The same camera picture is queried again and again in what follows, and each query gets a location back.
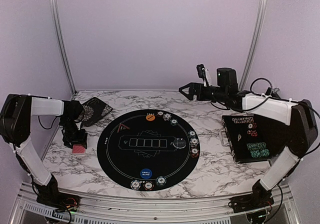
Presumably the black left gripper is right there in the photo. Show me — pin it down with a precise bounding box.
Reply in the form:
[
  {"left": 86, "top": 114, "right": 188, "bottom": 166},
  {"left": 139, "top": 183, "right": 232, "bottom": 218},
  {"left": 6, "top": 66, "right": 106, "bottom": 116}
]
[{"left": 60, "top": 118, "right": 87, "bottom": 149}]

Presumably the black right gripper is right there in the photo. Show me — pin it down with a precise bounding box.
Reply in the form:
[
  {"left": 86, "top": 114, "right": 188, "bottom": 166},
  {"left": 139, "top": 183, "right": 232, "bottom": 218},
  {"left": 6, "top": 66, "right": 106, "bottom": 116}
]
[{"left": 179, "top": 82, "right": 228, "bottom": 103}]

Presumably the red playing card deck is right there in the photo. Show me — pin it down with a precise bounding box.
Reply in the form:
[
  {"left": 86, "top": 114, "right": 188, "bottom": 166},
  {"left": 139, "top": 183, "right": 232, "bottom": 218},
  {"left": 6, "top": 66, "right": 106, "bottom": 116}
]
[{"left": 71, "top": 144, "right": 86, "bottom": 155}]

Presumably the red triangular all-in marker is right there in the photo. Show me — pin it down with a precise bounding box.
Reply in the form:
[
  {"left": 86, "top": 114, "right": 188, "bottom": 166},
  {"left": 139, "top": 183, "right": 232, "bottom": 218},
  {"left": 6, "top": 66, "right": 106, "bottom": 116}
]
[{"left": 117, "top": 123, "right": 130, "bottom": 133}]

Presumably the black dealer button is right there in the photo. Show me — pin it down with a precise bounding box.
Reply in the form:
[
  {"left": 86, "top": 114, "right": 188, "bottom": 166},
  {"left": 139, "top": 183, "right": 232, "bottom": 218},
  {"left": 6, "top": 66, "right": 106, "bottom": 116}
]
[{"left": 173, "top": 138, "right": 187, "bottom": 149}]

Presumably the orange big blind button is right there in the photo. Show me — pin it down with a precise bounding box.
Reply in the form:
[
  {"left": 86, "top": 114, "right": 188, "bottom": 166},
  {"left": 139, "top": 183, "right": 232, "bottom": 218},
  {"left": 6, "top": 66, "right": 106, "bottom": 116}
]
[{"left": 145, "top": 114, "right": 156, "bottom": 122}]

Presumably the blue small blind button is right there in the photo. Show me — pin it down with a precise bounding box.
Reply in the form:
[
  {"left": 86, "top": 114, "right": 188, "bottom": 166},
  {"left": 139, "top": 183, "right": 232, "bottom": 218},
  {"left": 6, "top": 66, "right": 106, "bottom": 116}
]
[{"left": 140, "top": 168, "right": 153, "bottom": 180}]

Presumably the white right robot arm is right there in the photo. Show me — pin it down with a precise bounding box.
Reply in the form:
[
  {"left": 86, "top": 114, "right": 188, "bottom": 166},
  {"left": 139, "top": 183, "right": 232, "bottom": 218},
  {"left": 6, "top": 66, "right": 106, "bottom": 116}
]
[{"left": 178, "top": 64, "right": 319, "bottom": 208}]

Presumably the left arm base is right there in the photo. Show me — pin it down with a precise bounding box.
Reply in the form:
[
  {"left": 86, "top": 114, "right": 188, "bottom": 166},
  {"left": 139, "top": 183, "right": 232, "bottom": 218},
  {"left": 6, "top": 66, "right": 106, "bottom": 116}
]
[{"left": 33, "top": 184, "right": 80, "bottom": 212}]

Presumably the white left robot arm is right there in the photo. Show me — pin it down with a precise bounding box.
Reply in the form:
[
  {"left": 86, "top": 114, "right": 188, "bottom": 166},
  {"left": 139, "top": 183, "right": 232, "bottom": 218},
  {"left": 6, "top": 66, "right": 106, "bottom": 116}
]
[{"left": 0, "top": 94, "right": 88, "bottom": 207}]

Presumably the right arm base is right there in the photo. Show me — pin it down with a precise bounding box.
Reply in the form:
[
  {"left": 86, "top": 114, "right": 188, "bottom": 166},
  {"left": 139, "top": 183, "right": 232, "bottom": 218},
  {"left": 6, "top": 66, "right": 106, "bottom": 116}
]
[{"left": 228, "top": 193, "right": 275, "bottom": 223}]

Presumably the black floral patterned pouch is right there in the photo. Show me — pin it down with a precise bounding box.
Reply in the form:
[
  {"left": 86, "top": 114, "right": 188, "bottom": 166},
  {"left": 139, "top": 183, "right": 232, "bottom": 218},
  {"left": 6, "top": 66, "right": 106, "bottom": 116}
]
[{"left": 78, "top": 97, "right": 113, "bottom": 127}]

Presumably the black poker chip case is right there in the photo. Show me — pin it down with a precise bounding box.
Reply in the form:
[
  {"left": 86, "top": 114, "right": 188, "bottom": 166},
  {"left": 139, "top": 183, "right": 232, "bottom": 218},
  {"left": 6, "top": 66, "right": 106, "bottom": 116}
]
[{"left": 222, "top": 87, "right": 301, "bottom": 164}]

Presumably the round black poker mat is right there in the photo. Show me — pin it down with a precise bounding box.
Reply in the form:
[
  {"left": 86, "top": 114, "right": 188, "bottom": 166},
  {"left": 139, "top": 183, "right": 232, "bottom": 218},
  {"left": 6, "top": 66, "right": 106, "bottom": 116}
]
[{"left": 96, "top": 109, "right": 200, "bottom": 192}]

